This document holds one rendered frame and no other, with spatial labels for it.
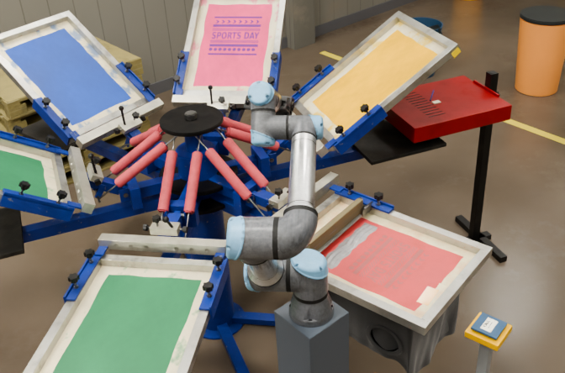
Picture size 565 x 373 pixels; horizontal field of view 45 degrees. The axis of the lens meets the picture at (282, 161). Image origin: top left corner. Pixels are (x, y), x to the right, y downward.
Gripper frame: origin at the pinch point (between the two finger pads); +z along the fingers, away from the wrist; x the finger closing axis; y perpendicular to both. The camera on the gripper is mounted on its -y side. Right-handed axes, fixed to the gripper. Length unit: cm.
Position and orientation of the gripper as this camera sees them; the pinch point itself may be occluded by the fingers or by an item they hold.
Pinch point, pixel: (278, 112)
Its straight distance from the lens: 240.9
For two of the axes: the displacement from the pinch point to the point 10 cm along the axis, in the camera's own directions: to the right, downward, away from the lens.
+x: 1.7, -9.8, 0.7
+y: 9.6, 1.5, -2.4
